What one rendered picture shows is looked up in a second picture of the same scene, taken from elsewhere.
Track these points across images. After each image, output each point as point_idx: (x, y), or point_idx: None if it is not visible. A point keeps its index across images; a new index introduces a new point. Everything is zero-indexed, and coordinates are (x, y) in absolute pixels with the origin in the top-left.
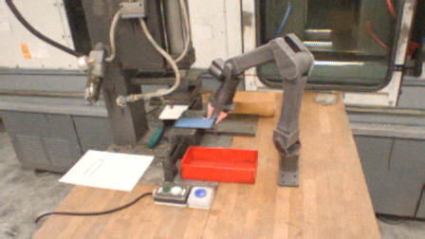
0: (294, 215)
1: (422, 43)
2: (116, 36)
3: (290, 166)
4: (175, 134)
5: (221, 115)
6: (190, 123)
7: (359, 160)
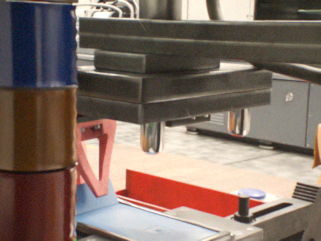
0: (125, 176)
1: None
2: None
3: None
4: (237, 223)
5: (84, 147)
6: (160, 226)
7: None
